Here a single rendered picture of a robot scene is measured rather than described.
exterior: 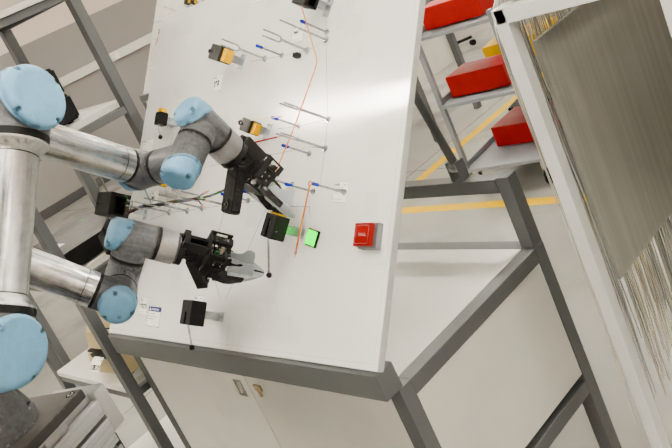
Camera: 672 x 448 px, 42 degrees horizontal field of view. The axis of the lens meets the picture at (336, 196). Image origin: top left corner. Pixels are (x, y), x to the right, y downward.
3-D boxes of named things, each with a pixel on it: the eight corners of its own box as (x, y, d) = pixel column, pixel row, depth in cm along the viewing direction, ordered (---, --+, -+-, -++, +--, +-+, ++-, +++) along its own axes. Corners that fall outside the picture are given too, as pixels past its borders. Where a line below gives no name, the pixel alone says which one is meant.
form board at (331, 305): (114, 333, 266) (108, 332, 265) (166, 19, 284) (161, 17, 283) (383, 372, 178) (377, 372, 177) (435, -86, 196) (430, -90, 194)
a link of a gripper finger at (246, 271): (271, 273, 196) (232, 263, 193) (261, 287, 200) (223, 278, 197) (271, 262, 198) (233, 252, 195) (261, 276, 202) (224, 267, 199)
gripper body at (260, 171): (286, 171, 195) (254, 137, 188) (264, 201, 193) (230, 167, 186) (268, 165, 201) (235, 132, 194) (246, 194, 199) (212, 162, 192)
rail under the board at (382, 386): (387, 402, 178) (375, 377, 176) (116, 353, 267) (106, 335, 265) (403, 386, 181) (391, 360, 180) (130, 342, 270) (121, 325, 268)
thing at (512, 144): (556, 186, 452) (484, -9, 421) (474, 197, 486) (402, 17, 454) (617, 108, 520) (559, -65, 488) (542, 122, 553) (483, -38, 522)
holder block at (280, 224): (273, 238, 204) (259, 235, 202) (280, 215, 204) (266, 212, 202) (283, 242, 201) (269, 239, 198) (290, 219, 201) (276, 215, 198)
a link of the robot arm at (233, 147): (216, 156, 184) (198, 150, 190) (230, 169, 186) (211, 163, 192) (238, 128, 185) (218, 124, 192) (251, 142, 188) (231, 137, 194)
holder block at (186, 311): (208, 351, 223) (175, 348, 217) (215, 304, 225) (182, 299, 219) (218, 353, 220) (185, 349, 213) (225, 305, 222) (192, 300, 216)
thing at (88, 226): (64, 279, 267) (53, 260, 265) (19, 276, 294) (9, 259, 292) (146, 224, 287) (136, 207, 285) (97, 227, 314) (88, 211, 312)
